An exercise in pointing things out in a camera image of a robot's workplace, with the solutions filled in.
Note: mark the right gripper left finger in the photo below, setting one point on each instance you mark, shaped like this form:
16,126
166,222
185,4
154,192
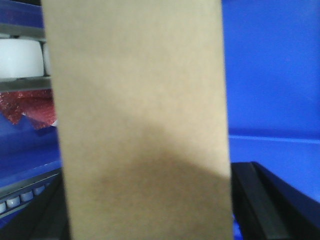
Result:
45,218

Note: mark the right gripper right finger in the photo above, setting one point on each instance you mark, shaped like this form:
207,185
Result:
268,208

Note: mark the brown cardboard box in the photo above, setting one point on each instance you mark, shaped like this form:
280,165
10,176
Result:
139,89

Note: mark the blue shelf bin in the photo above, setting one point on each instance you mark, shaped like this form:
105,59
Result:
272,60

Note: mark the white roll on shelf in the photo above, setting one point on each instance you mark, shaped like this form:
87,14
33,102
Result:
23,58

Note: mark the red glittery packet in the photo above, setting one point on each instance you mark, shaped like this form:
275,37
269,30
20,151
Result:
36,105

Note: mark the grey shelf roller rail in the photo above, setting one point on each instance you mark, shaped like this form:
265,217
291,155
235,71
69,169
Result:
16,196

